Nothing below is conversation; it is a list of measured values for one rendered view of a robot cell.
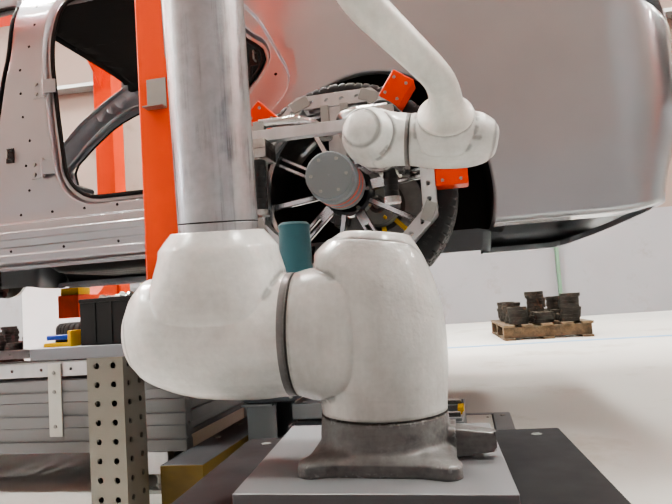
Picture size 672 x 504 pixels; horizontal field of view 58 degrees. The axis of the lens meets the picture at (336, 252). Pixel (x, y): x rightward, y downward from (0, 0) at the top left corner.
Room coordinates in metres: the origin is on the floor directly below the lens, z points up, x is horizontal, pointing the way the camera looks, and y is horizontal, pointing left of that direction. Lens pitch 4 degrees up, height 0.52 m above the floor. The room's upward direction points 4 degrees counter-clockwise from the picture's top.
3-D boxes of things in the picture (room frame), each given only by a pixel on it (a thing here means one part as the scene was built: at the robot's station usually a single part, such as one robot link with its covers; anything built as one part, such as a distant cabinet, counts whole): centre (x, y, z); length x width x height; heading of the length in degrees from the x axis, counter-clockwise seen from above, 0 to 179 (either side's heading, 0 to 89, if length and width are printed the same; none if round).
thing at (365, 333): (0.76, -0.04, 0.49); 0.18 x 0.16 x 0.22; 82
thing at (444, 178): (1.70, -0.34, 0.85); 0.09 x 0.08 x 0.07; 78
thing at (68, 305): (4.52, 1.84, 0.69); 0.52 x 0.17 x 0.35; 168
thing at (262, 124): (1.66, 0.09, 1.03); 0.19 x 0.18 x 0.11; 168
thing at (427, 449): (0.76, -0.06, 0.36); 0.22 x 0.18 x 0.06; 79
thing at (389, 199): (1.50, -0.15, 0.83); 0.04 x 0.04 x 0.16
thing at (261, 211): (1.57, 0.18, 0.83); 0.04 x 0.04 x 0.16
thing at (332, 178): (1.69, -0.02, 0.85); 0.21 x 0.14 x 0.14; 168
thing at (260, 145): (1.60, 0.18, 0.93); 0.09 x 0.05 x 0.05; 168
